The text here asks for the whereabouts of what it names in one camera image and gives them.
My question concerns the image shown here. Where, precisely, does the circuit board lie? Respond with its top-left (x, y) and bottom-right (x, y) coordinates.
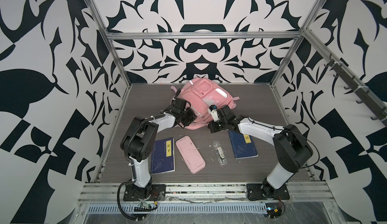
top-left (264, 202), bottom-right (286, 219)
top-left (134, 202), bottom-right (158, 212)

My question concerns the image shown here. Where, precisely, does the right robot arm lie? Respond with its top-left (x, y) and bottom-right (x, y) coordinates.
top-left (208, 105), bottom-right (313, 201)

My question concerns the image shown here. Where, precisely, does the left circuit board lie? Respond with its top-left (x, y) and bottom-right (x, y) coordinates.
top-left (134, 202), bottom-right (158, 212)

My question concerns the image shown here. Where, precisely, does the aluminium frame rail front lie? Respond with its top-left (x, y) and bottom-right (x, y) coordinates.
top-left (76, 181), bottom-right (336, 204)

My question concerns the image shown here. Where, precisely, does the pink pencil case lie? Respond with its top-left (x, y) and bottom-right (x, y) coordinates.
top-left (176, 136), bottom-right (206, 174)

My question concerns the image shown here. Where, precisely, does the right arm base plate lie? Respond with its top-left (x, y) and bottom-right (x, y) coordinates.
top-left (246, 183), bottom-right (290, 201)

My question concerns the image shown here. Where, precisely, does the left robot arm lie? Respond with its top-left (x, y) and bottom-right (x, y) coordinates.
top-left (121, 97), bottom-right (197, 191)

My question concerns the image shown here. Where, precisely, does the clear plastic eraser case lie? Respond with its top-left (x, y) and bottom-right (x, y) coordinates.
top-left (213, 141), bottom-right (227, 166)

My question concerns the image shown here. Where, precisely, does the left base black cable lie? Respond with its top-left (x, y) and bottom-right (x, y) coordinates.
top-left (116, 181), bottom-right (146, 222)

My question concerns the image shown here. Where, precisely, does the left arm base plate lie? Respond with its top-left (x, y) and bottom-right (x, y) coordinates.
top-left (123, 184), bottom-right (166, 201)

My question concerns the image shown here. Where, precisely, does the blue book yellow label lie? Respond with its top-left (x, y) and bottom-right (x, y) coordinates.
top-left (228, 131), bottom-right (259, 159)

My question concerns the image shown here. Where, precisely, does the wall hook rail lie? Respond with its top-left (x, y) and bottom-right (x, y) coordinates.
top-left (325, 53), bottom-right (387, 127)

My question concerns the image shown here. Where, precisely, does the blue book left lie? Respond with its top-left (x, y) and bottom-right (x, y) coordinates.
top-left (151, 137), bottom-right (175, 175)

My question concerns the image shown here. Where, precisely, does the right circuit board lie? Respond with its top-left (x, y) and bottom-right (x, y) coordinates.
top-left (264, 202), bottom-right (286, 219)

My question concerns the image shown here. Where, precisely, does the pink student backpack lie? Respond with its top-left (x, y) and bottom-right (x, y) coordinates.
top-left (164, 78), bottom-right (239, 130)

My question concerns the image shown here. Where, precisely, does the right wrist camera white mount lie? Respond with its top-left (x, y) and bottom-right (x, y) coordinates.
top-left (208, 105), bottom-right (219, 122)

